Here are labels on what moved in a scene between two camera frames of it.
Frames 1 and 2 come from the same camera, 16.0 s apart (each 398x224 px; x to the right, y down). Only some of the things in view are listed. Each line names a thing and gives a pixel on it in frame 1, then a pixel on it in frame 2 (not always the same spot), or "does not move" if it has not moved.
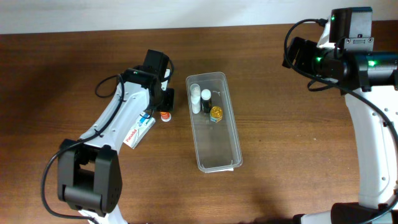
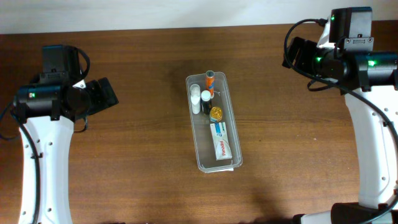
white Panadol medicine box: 140,130 → 221,141
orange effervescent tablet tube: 165,116 → 210,82
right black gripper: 296,52 does not move
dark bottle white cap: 206,101 does not move
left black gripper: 167,100 → 106,93
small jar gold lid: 216,114 does not move
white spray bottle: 195,92 does not move
